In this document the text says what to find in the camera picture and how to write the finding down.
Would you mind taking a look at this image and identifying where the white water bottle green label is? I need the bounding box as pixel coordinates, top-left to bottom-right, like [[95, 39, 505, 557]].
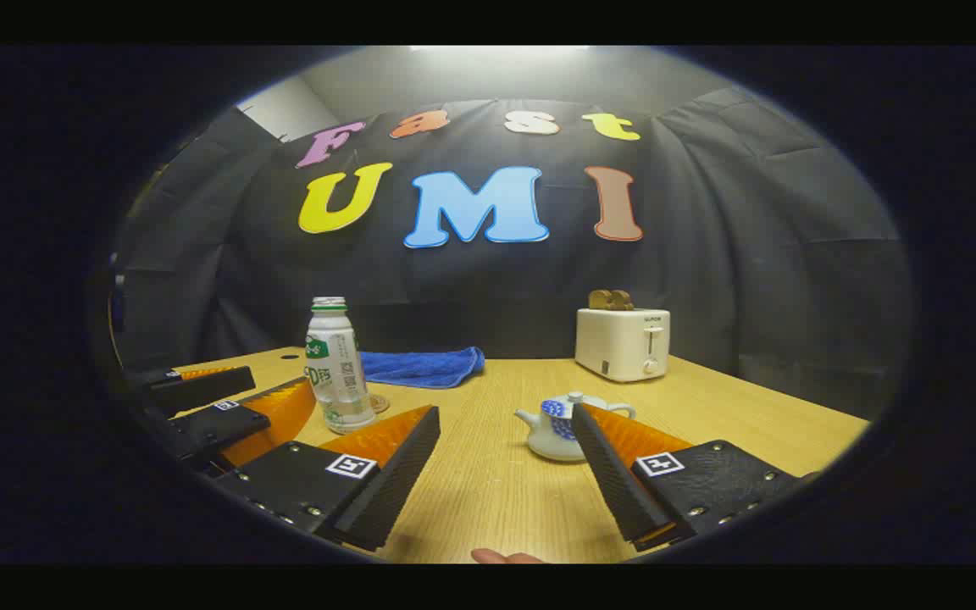
[[305, 297, 377, 435]]

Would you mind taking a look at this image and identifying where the blue towel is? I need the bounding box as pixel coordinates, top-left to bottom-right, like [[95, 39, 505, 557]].
[[358, 346, 485, 390]]

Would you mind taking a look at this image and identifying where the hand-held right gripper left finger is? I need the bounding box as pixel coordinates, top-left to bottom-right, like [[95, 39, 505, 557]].
[[213, 404, 443, 553]]

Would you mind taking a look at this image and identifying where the cream white toaster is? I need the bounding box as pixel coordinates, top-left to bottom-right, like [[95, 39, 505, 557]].
[[574, 308, 672, 383]]

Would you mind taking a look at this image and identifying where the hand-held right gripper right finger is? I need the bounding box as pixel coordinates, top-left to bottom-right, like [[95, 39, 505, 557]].
[[570, 402, 819, 553]]

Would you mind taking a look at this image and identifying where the white teacup lid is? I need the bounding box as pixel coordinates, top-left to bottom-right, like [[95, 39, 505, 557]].
[[543, 391, 616, 418]]

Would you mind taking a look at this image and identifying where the white blue floral teacup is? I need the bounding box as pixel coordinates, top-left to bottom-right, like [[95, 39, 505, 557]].
[[514, 391, 637, 463]]

